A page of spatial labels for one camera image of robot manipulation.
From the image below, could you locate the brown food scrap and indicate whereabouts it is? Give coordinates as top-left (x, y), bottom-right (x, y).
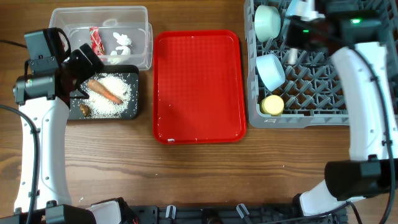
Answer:
top-left (80, 104), bottom-right (91, 118)

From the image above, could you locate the black plastic tray bin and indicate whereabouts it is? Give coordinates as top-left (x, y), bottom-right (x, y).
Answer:
top-left (68, 65), bottom-right (139, 121)

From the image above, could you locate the light blue bowl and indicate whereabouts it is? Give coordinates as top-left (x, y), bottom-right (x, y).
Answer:
top-left (256, 54), bottom-right (285, 91)

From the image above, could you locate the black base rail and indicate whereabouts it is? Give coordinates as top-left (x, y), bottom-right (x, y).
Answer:
top-left (130, 203), bottom-right (348, 224)

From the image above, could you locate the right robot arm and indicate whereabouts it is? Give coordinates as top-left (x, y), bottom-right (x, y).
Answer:
top-left (286, 1), bottom-right (397, 217)

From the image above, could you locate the white plastic spoon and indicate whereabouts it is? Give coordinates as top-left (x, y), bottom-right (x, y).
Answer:
top-left (287, 48), bottom-right (298, 65)

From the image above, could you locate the white rice pile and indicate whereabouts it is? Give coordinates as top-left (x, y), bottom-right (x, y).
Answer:
top-left (71, 73), bottom-right (139, 119)

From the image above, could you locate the orange carrot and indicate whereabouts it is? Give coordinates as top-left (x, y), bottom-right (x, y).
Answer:
top-left (87, 80), bottom-right (123, 105)

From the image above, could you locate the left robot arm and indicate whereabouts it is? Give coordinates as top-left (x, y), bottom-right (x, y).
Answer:
top-left (1, 27), bottom-right (139, 223)

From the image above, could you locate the grey dishwasher rack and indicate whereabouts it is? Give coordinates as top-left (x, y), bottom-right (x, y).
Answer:
top-left (244, 0), bottom-right (398, 129)

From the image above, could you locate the clear plastic bin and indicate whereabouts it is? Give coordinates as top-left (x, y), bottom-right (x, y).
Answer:
top-left (49, 6), bottom-right (153, 70)

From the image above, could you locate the green bowl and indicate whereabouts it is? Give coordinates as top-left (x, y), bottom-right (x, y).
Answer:
top-left (254, 5), bottom-right (281, 42)

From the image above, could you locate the red serving tray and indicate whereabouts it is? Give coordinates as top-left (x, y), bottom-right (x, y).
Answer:
top-left (152, 30), bottom-right (246, 144)

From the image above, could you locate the white tissue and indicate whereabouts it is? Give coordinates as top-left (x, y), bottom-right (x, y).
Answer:
top-left (108, 32), bottom-right (132, 65)

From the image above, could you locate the light blue plate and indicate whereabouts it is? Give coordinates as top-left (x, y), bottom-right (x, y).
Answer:
top-left (285, 0), bottom-right (301, 17)

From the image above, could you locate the red snack wrapper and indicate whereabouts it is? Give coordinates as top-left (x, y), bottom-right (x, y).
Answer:
top-left (89, 27), bottom-right (105, 55)

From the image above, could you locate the yellow plastic cup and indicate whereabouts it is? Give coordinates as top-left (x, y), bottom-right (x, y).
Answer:
top-left (260, 95), bottom-right (285, 116)

